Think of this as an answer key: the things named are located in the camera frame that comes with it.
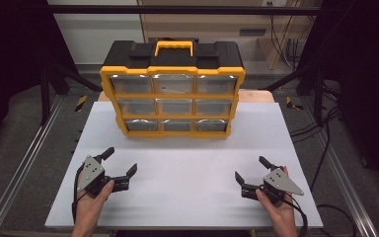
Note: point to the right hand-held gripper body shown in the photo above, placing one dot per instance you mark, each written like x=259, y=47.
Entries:
x=281, y=182

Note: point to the black metal crossbar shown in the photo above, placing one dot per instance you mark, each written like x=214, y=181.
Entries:
x=112, y=9

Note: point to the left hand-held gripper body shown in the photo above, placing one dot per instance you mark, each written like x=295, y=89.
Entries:
x=90, y=174

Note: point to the grid of clear drawers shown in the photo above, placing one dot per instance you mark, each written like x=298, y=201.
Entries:
x=138, y=107

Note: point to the black curtain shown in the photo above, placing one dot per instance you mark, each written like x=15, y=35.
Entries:
x=368, y=82
x=10, y=65

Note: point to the aluminium floor rail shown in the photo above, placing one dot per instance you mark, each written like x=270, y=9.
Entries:
x=348, y=194
x=19, y=174

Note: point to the black metal stand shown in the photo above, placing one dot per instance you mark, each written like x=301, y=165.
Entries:
x=317, y=95
x=44, y=95

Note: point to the clear plastic storage drawer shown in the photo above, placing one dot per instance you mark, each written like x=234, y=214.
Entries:
x=174, y=82

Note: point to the wooden table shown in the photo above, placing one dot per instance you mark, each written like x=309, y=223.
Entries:
x=260, y=96

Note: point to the person's right hand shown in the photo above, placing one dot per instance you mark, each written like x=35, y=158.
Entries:
x=283, y=217

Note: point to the person's left hand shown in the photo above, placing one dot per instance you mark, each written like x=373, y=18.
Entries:
x=87, y=214

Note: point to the yellow black tape marker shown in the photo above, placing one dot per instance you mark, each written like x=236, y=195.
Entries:
x=81, y=103
x=291, y=103

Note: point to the yellow black drawer organizer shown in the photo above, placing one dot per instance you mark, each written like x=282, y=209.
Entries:
x=174, y=62

